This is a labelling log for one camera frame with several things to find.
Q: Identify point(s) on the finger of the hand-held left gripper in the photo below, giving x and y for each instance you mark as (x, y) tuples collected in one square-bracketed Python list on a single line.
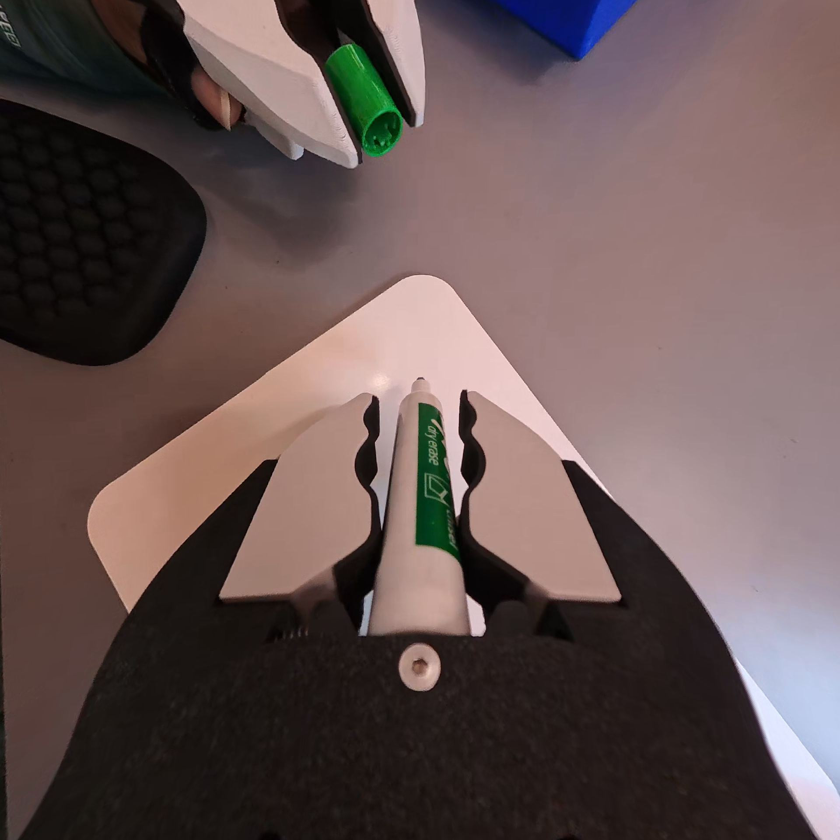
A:
[(256, 66), (400, 46)]

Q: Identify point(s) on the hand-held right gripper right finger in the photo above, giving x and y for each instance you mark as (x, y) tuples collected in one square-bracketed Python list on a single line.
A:
[(545, 538)]

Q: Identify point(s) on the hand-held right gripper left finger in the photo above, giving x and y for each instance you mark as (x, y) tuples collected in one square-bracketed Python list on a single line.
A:
[(295, 538)]

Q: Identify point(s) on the green marker cap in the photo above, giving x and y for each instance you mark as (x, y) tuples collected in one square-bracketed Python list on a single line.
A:
[(365, 105)]

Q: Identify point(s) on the green whiteboard marker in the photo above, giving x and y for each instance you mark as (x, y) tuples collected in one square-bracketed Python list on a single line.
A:
[(418, 565)]

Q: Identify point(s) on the blue open-front storage bin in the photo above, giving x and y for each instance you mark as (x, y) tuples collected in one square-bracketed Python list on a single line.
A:
[(571, 24)]

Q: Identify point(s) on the white whiteboard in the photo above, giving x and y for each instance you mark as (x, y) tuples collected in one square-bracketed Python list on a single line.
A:
[(420, 328)]

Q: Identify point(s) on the person's left forearm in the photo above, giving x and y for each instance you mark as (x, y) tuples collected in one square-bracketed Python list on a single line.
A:
[(66, 46)]

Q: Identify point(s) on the person's left hand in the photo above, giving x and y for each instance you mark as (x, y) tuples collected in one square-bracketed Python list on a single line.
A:
[(217, 103)]

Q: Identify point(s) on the black mesh chair armrest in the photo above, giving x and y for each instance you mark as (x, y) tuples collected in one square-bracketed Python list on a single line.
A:
[(79, 236)]

